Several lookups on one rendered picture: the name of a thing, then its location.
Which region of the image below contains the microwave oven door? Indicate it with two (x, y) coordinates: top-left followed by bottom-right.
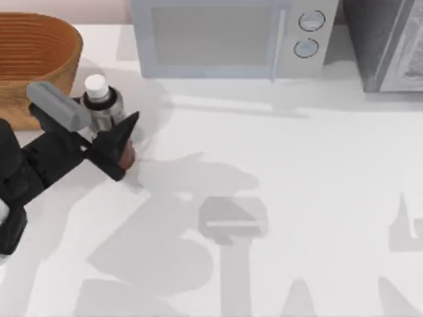
(130, 0), (292, 80)

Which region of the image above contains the round microwave knob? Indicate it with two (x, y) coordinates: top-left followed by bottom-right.
(298, 9), (327, 32)
(293, 37), (320, 60)

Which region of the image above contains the pale microwave oven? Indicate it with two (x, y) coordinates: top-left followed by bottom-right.
(129, 0), (340, 82)

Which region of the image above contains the orange woven basket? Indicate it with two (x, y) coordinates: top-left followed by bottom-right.
(0, 12), (84, 131)

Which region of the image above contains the white-capped brown bottle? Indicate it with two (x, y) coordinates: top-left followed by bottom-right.
(80, 73), (137, 170)

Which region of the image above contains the microwave door handle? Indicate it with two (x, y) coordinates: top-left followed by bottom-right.
(270, 7), (287, 82)

